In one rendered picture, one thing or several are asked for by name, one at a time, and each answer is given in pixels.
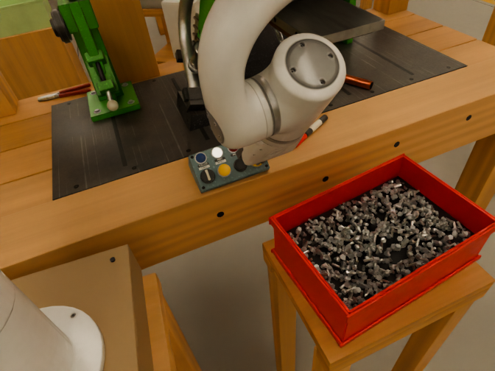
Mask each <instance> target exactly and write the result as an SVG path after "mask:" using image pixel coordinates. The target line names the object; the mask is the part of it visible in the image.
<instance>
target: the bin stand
mask: <svg viewBox="0 0 495 371"><path fill-rule="evenodd" d="M274 247H275V241H274V238H273V239H271V240H269V241H266V242H264V243H262V248H263V256H264V261H265V263H266V265H267V269H268V278H269V287H270V303H271V312H272V321H273V337H274V346H275V362H276V371H295V338H296V310H297V312H298V314H299V316H300V317H301V319H302V321H303V323H304V325H305V326H306V329H307V330H308V332H309V334H310V336H311V337H312V339H313V341H314V342H315V344H316V345H315V347H314V354H313V361H312V371H349V370H350V368H351V365H352V364H353V363H355V362H357V361H359V360H361V359H363V358H365V357H367V356H369V355H371V354H373V353H375V352H376V351H378V350H381V349H382V348H384V347H387V346H388V345H391V344H392V343H394V342H397V341H398V340H400V339H402V338H404V337H405V336H408V335H410V334H412V335H411V337H410V338H409V340H408V342H407V343H406V345H405V347H404V349H403V350H402V352H401V354H400V356H399V358H398V360H397V361H396V363H395V365H394V366H393V368H392V370H391V371H423V370H424V368H425V367H426V366H427V365H428V363H429V362H430V361H431V359H432V358H433V356H434V355H435V354H436V353H437V351H438V350H439V348H440V347H441V345H442V344H443V343H444V342H445V341H446V339H447V338H448V336H449V335H450V333H451V332H452V331H453V330H454V328H455V327H456V325H457V324H458V322H459V321H460V320H461V319H462V318H463V316H464V315H465V313H466V312H467V310H469V308H470V307H471V305H472V304H473V303H474V301H476V300H478V299H480V298H481V297H484V295H485V294H486V292H487V291H488V290H489V289H490V287H491V286H492V285H493V284H494V282H495V279H494V278H493V277H492V276H491V275H489V274H488V273H487V272H486V271H485V270H484V269H483V268H482V267H481V266H480V265H479V264H478V263H477V262H476V261H475V262H474V263H473V264H471V265H470V266H468V267H466V268H465V269H463V270H462V271H460V272H458V273H457V274H456V275H454V276H452V277H451V278H449V279H448V280H446V281H444V282H443V283H442V284H440V285H439V286H437V287H435V288H434V289H432V290H431V291H429V292H427V293H426V294H424V295H423V296H421V297H419V298H418V299H417V300H415V301H413V302H412V303H410V304H409V305H407V306H405V307H404V308H403V309H401V310H400V311H398V312H396V313H395V314H393V315H392V316H390V317H388V318H387V319H385V320H384V321H382V322H380V323H379V324H378V325H376V326H374V327H373V328H371V329H370V330H369V331H366V332H365V333H363V334H362V335H361V336H359V337H357V338H355V339H354V340H353V341H351V342H349V343H348V344H346V345H345V346H343V347H341V348H340V346H339V345H338V343H337V342H336V341H335V339H334V337H333V336H332V335H331V334H330V333H329V331H328V329H327V328H326V326H325V325H324V324H323V323H322V321H321V320H320V318H319V317H318V315H317V314H316V313H315V312H314V310H313V309H312V307H311V306H310V304H309V303H308V302H307V301H306V299H305V298H304V296H303V295H302V294H301V292H300V291H299V290H298V288H297V286H296V285H295V284H294V283H293V281H292V280H291V278H290V277H289V275H288V274H287V273H286V272H285V270H284V269H283V267H282V266H281V265H280V263H279V262H278V260H277V259H276V258H275V256H274V254H273V253H271V249H272V248H274Z"/></svg>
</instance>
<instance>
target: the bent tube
mask: <svg viewBox="0 0 495 371"><path fill-rule="evenodd" d="M193 1H194V0H180V3H179V10H178V34H179V41H180V50H181V54H182V58H183V65H184V70H185V74H186V81H187V85H188V88H196V87H200V81H199V77H198V74H195V73H193V72H191V71H190V70H189V68H188V61H189V59H190V57H191V56H192V55H193V53H194V50H193V46H192V37H191V14H192V5H193Z"/></svg>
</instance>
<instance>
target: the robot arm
mask: <svg viewBox="0 0 495 371"><path fill-rule="evenodd" d="M291 1H293V0H215V1H214V3H213V5H212V7H211V9H210V11H209V13H208V15H207V18H206V20H205V23H204V25H203V30H202V33H201V36H200V42H199V46H198V53H197V67H198V74H199V80H200V88H201V91H202V95H203V101H204V104H205V107H206V113H207V114H206V115H207V118H208V120H209V124H210V125H211V130H212V131H213V134H214V135H215V137H216V139H217V140H218V141H219V142H220V143H221V144H222V145H223V146H224V147H226V148H229V149H238V150H237V151H236V152H235V153H236V156H237V158H238V159H240V158H242V160H243V162H244V164H245V165H248V166H250V165H254V164H256V165H257V166H258V165H259V164H260V163H261V164H263V163H264V162H265V161H266V160H269V159H272V158H276V157H278V156H280V155H284V154H286V153H288V152H291V151H292V150H293V149H294V148H296V146H297V145H298V144H299V142H300V141H301V139H302V137H303V134H304V133H305V132H306V131H307V130H308V129H309V127H310V126H311V125H312V124H313V122H314V121H315V120H316V119H317V117H318V116H319V115H320V114H321V113H322V112H323V110H324V109H325V108H326V107H327V105H328V104H329V103H330V102H331V100H332V99H333V98H334V97H335V96H336V95H337V93H338V92H339V91H340V89H341V88H342V86H343V84H344V82H345V76H346V67H345V61H344V59H343V56H342V55H341V53H340V51H339V50H338V48H337V47H336V46H335V45H334V44H333V43H332V42H330V41H329V40H327V39H325V38H324V37H321V36H319V35H315V34H311V33H300V34H296V35H292V36H290V37H288V38H286V39H285V40H283V41H282V42H281V43H280V44H279V46H278V47H277V49H276V51H275V53H274V55H273V58H272V61H271V63H270V64H269V66H268V67H266V69H265V70H263V71H262V72H260V73H259V74H257V75H255V76H253V77H251V78H248V79H245V67H246V64H247V61H248V58H249V55H250V52H251V50H252V48H253V45H254V43H255V42H256V40H257V38H258V36H259V35H260V33H261V32H262V30H263V29H264V28H265V27H266V25H267V24H268V23H269V22H270V21H271V20H272V18H273V17H274V16H275V15H276V14H278V13H279V12H280V11H281V10H282V9H283V8H284V7H286V6H287V5H288V4H289V3H290V2H291ZM104 363H105V344H104V340H103V337H102V333H101V331H100V329H99V327H98V326H97V324H96V323H95V322H94V321H93V320H92V318H90V317H89V316H88V315H87V314H86V313H85V312H83V311H81V310H79V309H76V308H73V307H68V306H64V305H62V306H50V307H45V308H38V307H37V306H36V305H35V304H34V303H33V302H32V301H31V300H30V299H29V298H28V297H27V296H26V295H25V294H24V293H23V292H22V291H21V290H20V289H19V288H18V287H17V286H16V285H15V284H14V283H13V282H12V281H11V280H10V279H9V278H8V277H7V276H6V275H5V274H4V273H3V272H2V271H1V270H0V371H103V367H104Z"/></svg>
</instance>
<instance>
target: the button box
mask: <svg viewBox="0 0 495 371"><path fill-rule="evenodd" d="M214 148H220V149H221V150H222V155H221V156H220V157H218V158H217V157H214V156H213V154H212V151H213V149H214ZM214 148H210V149H207V150H204V151H202V152H198V153H195V154H193V155H190V156H189V157H188V159H189V168H190V170H191V173H192V175H193V177H194V180H195V182H196V184H197V186H198V188H199V189H200V192H201V193H204V192H207V191H210V190H213V189H215V188H219V187H221V186H225V185H227V184H229V183H233V182H236V181H238V180H241V179H244V178H246V177H250V176H253V175H255V174H258V173H261V172H265V171H267V170H269V168H270V166H269V163H268V162H267V160H266V161H265V162H264V163H263V164H262V165H260V166H253V165H250V166H248V165H247V166H246V168H245V169H244V170H242V171H240V170H237V169H236V168H235V165H234V164H235V162H236V160H237V159H238V158H237V156H236V153H235V152H232V151H230V150H229V148H226V147H224V146H223V145H220V146H216V147H214ZM199 153H203V154H204V155H205V156H206V160H205V161H204V162H202V163H199V162H197V161H196V155H197V154H199ZM222 164H227V165H229V166H230V168H231V171H230V174H229V175H227V176H222V175H220V173H219V172H218V169H219V167H220V165H222ZM205 169H210V170H212V171H213V172H214V179H213V180H212V181H211V182H210V183H206V182H204V181H203V180H202V178H201V174H202V172H203V170H205Z"/></svg>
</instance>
